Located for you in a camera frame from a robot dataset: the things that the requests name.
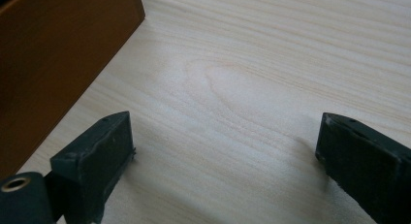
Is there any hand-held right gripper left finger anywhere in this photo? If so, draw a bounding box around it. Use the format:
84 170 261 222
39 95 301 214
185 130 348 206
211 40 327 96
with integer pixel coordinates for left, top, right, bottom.
45 111 137 224

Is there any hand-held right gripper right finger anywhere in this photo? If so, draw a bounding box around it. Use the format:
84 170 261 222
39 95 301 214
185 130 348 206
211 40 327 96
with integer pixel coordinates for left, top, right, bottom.
315 112 411 224

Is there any brown wooden compartment box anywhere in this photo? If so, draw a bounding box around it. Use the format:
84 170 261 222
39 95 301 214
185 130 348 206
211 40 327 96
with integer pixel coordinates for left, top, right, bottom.
0 0 146 179

